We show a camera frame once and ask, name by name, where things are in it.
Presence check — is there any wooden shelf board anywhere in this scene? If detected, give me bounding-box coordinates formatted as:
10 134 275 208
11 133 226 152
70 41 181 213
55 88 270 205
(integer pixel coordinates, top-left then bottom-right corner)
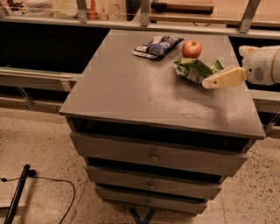
0 67 80 92

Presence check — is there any bottom grey drawer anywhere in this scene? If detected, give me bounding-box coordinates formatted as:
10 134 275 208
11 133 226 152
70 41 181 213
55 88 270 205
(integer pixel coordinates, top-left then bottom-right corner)
95 185 207 214

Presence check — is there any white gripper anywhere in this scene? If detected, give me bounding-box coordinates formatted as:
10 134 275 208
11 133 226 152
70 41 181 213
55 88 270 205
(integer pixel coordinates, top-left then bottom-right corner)
202 45 275 89

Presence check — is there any green jalapeno chip bag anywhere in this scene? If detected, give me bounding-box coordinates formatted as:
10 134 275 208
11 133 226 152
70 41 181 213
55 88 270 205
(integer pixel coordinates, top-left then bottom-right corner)
174 58 223 84

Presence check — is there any red apple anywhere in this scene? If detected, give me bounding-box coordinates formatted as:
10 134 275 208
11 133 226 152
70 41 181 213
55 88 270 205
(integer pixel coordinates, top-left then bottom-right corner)
182 40 202 59

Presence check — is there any grey drawer cabinet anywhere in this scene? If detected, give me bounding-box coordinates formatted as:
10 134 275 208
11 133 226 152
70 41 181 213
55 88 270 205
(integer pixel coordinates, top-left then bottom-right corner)
60 30 264 204

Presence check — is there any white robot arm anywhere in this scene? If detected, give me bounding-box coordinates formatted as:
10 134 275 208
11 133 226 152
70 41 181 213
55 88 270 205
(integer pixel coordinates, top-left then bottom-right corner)
202 45 280 89

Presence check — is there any top grey drawer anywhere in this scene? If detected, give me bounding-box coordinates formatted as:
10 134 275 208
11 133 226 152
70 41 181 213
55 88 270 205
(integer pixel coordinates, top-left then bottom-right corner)
70 132 247 177

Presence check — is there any blue chip bag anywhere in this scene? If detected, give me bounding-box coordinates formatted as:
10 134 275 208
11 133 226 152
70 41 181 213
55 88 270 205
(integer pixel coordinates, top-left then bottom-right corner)
132 36 183 60

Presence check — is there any metal rail frame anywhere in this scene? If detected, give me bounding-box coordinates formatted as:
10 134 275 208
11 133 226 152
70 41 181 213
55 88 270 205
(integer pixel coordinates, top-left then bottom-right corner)
0 0 280 39

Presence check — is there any black pole on floor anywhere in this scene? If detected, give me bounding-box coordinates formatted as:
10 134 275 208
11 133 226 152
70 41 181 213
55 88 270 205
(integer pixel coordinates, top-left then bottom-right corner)
4 164 31 224

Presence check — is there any middle grey drawer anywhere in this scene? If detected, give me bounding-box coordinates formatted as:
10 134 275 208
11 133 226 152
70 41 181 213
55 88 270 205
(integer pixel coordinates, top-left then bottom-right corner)
85 165 221 200

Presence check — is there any grey drawer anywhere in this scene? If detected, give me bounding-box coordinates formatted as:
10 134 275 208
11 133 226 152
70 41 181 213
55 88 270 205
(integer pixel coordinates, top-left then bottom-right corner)
70 132 247 177
95 185 207 214
85 165 221 200

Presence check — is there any black cable on floor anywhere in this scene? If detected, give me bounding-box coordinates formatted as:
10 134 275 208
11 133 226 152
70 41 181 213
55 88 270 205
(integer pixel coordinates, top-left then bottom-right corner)
0 173 76 224

